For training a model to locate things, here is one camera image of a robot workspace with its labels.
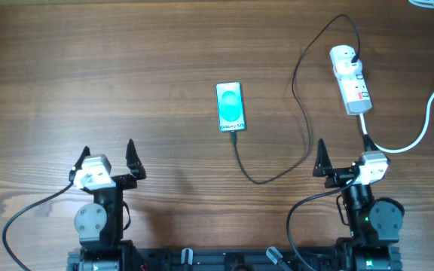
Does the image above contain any black USB charging cable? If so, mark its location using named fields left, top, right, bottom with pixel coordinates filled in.
left=228, top=14, right=362, bottom=185

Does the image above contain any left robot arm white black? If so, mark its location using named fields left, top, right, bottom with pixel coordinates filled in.
left=66, top=140, right=148, bottom=271

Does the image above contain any white power strip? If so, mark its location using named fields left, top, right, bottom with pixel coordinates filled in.
left=329, top=44, right=374, bottom=116

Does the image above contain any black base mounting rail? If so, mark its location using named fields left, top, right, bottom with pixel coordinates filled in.
left=67, top=246, right=402, bottom=271

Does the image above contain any white USB charger plug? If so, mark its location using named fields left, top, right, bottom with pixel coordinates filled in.
left=333, top=59, right=362, bottom=80

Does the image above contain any white power strip cord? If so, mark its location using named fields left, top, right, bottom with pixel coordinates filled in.
left=359, top=0, right=434, bottom=154

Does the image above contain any blue screen Galaxy smartphone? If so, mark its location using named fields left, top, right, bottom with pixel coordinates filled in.
left=215, top=82, right=246, bottom=132

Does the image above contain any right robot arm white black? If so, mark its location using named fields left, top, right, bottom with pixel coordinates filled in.
left=313, top=135, right=405, bottom=271

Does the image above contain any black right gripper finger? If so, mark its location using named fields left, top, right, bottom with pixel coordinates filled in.
left=362, top=134, right=378, bottom=151
left=313, top=139, right=332, bottom=177

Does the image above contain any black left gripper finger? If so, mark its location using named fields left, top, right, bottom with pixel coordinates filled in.
left=69, top=146, right=90, bottom=181
left=126, top=139, right=146, bottom=179

